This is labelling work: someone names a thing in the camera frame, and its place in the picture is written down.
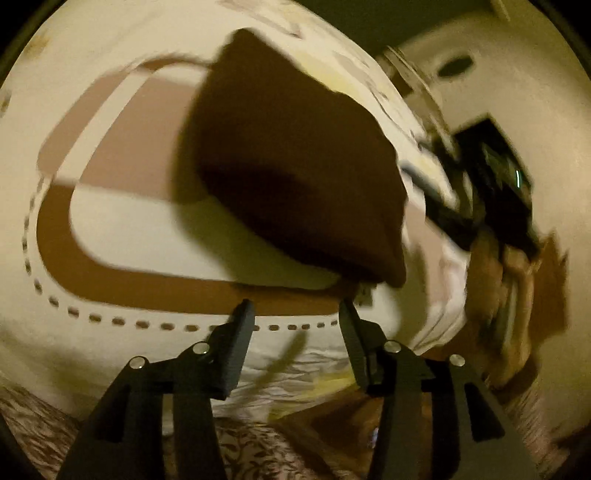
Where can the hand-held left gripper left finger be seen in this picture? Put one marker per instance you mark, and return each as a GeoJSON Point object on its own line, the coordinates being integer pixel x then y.
{"type": "Point", "coordinates": [240, 341]}

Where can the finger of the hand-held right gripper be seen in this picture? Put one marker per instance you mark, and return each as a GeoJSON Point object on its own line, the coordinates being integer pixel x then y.
{"type": "Point", "coordinates": [443, 207]}

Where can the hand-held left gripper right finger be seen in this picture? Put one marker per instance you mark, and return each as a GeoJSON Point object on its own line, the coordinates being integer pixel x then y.
{"type": "Point", "coordinates": [356, 344]}

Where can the dark brown small garment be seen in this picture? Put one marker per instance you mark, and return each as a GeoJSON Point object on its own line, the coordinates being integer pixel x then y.
{"type": "Point", "coordinates": [295, 175]}

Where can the person's right hand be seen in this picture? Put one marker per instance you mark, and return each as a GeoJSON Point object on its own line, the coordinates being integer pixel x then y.
{"type": "Point", "coordinates": [494, 286]}

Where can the floral patterned blanket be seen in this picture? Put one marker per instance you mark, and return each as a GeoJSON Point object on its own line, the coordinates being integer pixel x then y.
{"type": "Point", "coordinates": [258, 450]}

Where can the white bed sheet square print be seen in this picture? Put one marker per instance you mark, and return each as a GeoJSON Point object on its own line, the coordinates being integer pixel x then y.
{"type": "Point", "coordinates": [115, 221]}

